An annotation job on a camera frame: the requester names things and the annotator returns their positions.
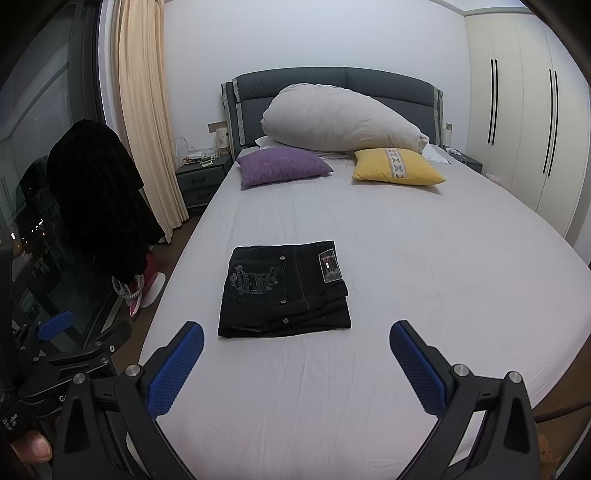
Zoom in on grey nightstand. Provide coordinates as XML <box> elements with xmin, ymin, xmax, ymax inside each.
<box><xmin>174</xmin><ymin>152</ymin><xmax>233</xmax><ymax>215</ymax></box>
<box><xmin>441</xmin><ymin>145</ymin><xmax>484</xmax><ymax>174</ymax></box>

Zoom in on white wardrobe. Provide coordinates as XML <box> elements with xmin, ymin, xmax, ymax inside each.
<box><xmin>464</xmin><ymin>0</ymin><xmax>591</xmax><ymax>268</ymax></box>

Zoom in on bed with white sheet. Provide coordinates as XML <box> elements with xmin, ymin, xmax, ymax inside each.
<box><xmin>139</xmin><ymin>145</ymin><xmax>573</xmax><ymax>480</ymax></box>

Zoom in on dark glass window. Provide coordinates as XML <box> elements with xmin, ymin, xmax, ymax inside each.
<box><xmin>0</xmin><ymin>0</ymin><xmax>116</xmax><ymax>370</ymax></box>

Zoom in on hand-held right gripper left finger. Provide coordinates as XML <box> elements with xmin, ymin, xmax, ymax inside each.
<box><xmin>51</xmin><ymin>320</ymin><xmax>206</xmax><ymax>480</ymax></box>

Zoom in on pink and white object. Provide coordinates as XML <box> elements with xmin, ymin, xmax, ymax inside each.
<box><xmin>113</xmin><ymin>251</ymin><xmax>168</xmax><ymax>319</ymax></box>

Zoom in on beige curtain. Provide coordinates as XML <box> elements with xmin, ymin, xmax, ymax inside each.
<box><xmin>113</xmin><ymin>0</ymin><xmax>190</xmax><ymax>245</ymax></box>

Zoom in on person's left hand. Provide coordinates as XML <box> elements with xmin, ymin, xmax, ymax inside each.
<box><xmin>9</xmin><ymin>429</ymin><xmax>54</xmax><ymax>464</ymax></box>

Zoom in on large white pillow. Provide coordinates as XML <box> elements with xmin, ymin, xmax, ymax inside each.
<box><xmin>260</xmin><ymin>83</ymin><xmax>430</xmax><ymax>155</ymax></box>

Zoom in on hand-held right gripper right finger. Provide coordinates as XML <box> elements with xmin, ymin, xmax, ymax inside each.
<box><xmin>389</xmin><ymin>320</ymin><xmax>543</xmax><ymax>480</ymax></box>

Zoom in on black garment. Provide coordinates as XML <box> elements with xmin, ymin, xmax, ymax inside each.
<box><xmin>46</xmin><ymin>119</ymin><xmax>166</xmax><ymax>283</ymax></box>

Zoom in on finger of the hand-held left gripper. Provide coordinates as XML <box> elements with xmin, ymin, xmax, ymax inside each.
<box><xmin>18</xmin><ymin>310</ymin><xmax>77</xmax><ymax>356</ymax></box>
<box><xmin>41</xmin><ymin>320</ymin><xmax>134</xmax><ymax>370</ymax></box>

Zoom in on purple pillow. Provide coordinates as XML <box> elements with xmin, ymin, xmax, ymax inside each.
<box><xmin>236</xmin><ymin>148</ymin><xmax>334</xmax><ymax>188</ymax></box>

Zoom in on black pants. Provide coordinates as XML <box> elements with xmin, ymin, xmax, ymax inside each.
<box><xmin>217</xmin><ymin>240</ymin><xmax>352</xmax><ymax>340</ymax></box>

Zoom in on yellow pillow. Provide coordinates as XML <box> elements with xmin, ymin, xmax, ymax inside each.
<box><xmin>352</xmin><ymin>148</ymin><xmax>447</xmax><ymax>186</ymax></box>

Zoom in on grey padded headboard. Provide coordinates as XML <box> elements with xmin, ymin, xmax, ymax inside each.
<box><xmin>221</xmin><ymin>67</ymin><xmax>445</xmax><ymax>160</ymax></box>

